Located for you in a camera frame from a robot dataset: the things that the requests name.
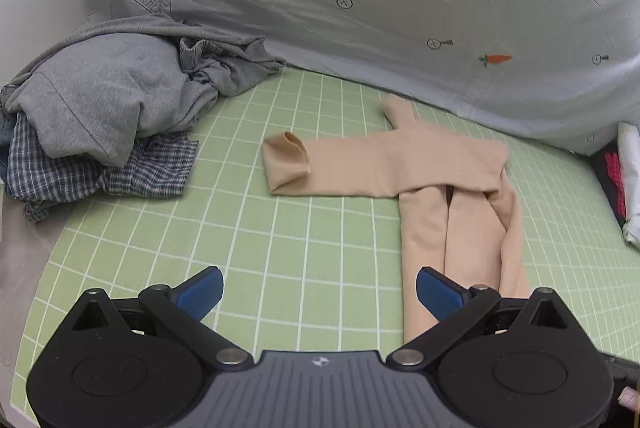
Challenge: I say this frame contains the blue plaid shirt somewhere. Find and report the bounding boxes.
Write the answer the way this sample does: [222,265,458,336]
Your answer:
[5,113,200,223]

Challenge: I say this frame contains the green grid mat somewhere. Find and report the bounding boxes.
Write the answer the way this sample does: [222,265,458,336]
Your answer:
[10,65,640,428]

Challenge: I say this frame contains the grey sweatshirt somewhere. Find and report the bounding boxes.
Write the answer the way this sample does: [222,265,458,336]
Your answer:
[0,14,226,169]

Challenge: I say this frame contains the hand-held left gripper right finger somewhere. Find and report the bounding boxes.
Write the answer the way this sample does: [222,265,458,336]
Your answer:
[387,266,577,368]

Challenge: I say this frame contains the beige garment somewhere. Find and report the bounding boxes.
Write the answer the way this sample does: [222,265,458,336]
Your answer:
[261,95,532,344]

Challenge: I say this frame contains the person's right hand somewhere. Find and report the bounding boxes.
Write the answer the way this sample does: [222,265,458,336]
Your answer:
[618,385,640,410]

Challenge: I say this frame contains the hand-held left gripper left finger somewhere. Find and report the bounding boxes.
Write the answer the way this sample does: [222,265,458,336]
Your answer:
[69,266,253,370]

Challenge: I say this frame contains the grey carrot print sheet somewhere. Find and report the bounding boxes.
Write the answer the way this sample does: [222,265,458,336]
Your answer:
[70,0,640,156]

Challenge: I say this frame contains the blue jeans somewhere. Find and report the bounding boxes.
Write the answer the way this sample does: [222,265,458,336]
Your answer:
[0,115,18,150]

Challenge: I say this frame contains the pale grey underlay sheet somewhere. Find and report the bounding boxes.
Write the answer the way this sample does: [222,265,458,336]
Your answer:
[0,195,76,414]

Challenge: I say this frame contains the white cloth bundle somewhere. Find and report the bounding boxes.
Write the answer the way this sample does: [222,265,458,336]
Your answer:
[616,122,640,251]

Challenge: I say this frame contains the black item with pink pattern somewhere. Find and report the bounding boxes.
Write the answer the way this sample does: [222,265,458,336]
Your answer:
[590,148,628,229]

